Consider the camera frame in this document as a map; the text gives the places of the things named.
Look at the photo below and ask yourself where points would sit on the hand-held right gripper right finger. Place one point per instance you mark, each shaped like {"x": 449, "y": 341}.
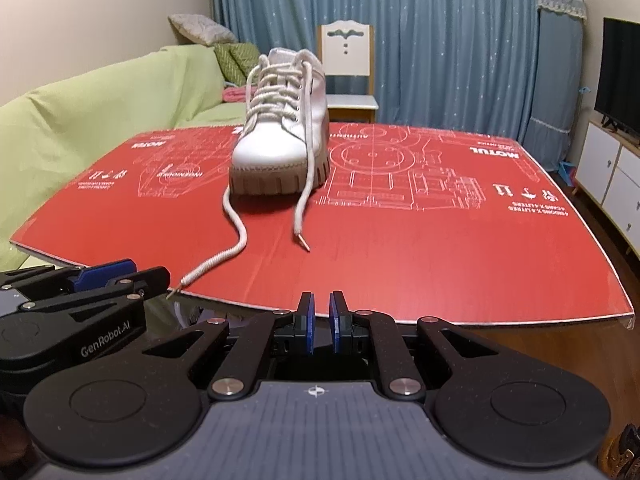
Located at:
{"x": 336, "y": 322}

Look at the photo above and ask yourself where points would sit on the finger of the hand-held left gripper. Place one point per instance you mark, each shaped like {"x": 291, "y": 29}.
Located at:
{"x": 107, "y": 272}
{"x": 140, "y": 285}

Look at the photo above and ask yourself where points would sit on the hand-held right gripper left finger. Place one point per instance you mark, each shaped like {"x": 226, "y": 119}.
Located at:
{"x": 309, "y": 322}

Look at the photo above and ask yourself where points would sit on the white shoelace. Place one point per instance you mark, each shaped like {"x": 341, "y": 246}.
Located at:
{"x": 235, "y": 245}

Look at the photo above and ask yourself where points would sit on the white platform shoe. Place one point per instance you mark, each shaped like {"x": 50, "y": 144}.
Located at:
{"x": 285, "y": 140}

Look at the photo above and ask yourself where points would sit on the red printed cardboard sheet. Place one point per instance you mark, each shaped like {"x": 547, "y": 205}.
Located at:
{"x": 425, "y": 240}

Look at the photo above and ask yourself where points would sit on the green covered sofa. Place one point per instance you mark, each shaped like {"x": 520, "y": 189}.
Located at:
{"x": 75, "y": 125}

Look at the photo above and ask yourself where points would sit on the pink folded cloth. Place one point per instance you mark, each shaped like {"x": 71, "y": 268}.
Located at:
{"x": 234, "y": 94}

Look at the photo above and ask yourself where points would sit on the grey pillow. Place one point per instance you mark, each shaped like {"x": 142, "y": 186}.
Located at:
{"x": 200, "y": 28}

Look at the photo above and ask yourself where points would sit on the white wooden chair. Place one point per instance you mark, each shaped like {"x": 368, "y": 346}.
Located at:
{"x": 346, "y": 60}

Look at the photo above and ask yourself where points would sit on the small blue plastic object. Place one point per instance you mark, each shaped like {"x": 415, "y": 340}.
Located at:
{"x": 567, "y": 170}

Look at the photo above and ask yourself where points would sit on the blue curtain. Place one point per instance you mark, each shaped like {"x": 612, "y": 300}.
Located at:
{"x": 425, "y": 35}

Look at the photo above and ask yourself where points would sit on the white television cabinet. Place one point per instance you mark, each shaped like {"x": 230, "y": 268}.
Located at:
{"x": 610, "y": 175}

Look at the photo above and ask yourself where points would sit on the brown leather boot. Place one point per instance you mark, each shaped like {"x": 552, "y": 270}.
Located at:
{"x": 625, "y": 450}

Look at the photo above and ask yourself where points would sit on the blue covered standing air conditioner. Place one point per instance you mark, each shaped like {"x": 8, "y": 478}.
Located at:
{"x": 557, "y": 85}

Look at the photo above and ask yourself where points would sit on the black television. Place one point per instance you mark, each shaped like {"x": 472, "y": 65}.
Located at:
{"x": 622, "y": 80}

